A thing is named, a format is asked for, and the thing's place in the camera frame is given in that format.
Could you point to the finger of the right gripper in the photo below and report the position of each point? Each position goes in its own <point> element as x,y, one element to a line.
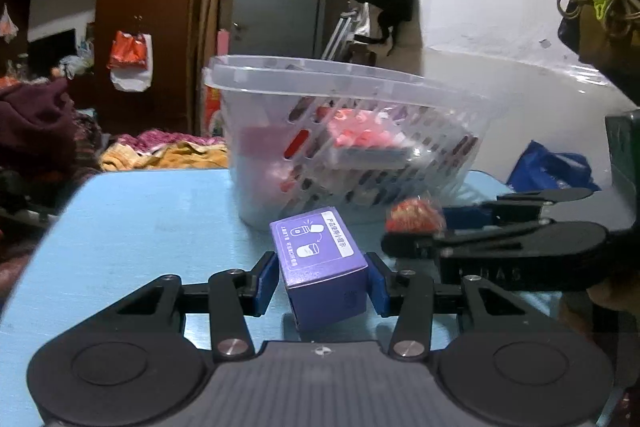
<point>509,209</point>
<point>403,245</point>

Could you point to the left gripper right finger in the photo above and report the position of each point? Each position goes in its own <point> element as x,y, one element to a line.
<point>408,296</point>

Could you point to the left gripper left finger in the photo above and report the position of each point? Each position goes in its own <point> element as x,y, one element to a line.
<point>232,296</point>

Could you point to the red snack bag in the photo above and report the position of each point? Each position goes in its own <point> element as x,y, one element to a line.
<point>415,215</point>

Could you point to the purple small box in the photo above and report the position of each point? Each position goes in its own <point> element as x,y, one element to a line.
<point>324,271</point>

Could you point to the red pink box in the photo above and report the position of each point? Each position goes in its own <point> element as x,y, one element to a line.
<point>358,139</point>

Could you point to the blue fabric bag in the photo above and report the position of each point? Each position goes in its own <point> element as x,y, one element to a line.
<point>540,169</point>

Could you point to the yellow patterned cloth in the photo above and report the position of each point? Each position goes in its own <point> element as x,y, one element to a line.
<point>175,156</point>

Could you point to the clear plastic basket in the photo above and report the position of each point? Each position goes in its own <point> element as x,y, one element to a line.
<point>304,134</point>

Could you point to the pink floral cloth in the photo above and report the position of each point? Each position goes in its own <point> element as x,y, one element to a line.
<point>152,140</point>

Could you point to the hanging brown bag cluster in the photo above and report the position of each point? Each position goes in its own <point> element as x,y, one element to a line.
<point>609,42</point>

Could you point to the folded metal drying rack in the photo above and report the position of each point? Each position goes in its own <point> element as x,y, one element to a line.
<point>338,47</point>

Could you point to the dark maroon clothes pile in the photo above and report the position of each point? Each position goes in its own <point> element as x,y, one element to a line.
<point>48,148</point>

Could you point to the orange white plastic bag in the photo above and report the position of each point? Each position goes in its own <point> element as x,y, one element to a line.
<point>131,62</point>

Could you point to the black monitor screen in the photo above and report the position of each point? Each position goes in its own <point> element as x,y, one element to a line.
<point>47,52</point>

